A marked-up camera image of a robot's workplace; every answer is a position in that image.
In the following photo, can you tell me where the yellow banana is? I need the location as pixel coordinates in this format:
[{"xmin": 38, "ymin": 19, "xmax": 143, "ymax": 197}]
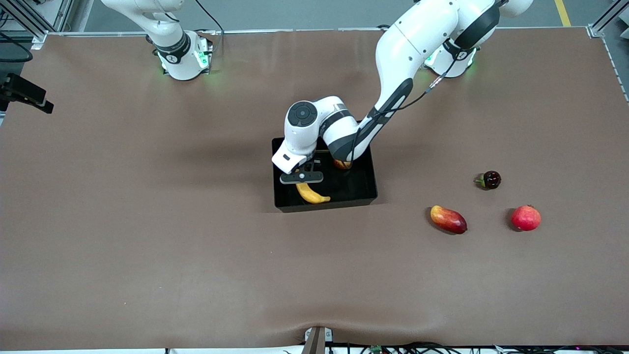
[{"xmin": 296, "ymin": 182, "xmax": 331, "ymax": 204}]

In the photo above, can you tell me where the black plastic box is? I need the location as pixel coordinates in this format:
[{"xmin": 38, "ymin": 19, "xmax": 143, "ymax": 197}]
[{"xmin": 272, "ymin": 137, "xmax": 379, "ymax": 213}]

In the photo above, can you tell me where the table cover mat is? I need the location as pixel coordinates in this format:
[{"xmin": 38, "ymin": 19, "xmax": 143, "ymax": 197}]
[{"xmin": 0, "ymin": 27, "xmax": 629, "ymax": 351}]

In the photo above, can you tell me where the red yellow mango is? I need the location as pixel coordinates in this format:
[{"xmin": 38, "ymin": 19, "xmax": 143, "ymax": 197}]
[{"xmin": 430, "ymin": 205, "xmax": 468, "ymax": 235}]

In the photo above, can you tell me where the dark purple mangosteen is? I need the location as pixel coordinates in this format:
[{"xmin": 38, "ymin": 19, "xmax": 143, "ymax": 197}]
[{"xmin": 475, "ymin": 170, "xmax": 502, "ymax": 190}]

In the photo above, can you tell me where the black looped cable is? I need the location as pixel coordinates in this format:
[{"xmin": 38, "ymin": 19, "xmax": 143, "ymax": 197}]
[{"xmin": 0, "ymin": 31, "xmax": 33, "ymax": 64}]

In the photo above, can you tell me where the aluminium frame post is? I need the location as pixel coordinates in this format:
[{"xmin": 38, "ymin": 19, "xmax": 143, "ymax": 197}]
[
  {"xmin": 0, "ymin": 0, "xmax": 74, "ymax": 50},
  {"xmin": 587, "ymin": 0, "xmax": 629, "ymax": 40}
]

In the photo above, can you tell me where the black arm base cable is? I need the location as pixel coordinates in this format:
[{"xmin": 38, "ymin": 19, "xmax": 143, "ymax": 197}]
[{"xmin": 195, "ymin": 0, "xmax": 225, "ymax": 51}]

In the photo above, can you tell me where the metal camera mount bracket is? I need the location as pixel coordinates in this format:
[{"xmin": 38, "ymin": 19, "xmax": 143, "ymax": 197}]
[{"xmin": 304, "ymin": 326, "xmax": 334, "ymax": 354}]

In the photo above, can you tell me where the black cable bundle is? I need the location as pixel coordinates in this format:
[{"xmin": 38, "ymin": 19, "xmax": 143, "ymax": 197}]
[{"xmin": 329, "ymin": 341, "xmax": 629, "ymax": 354}]

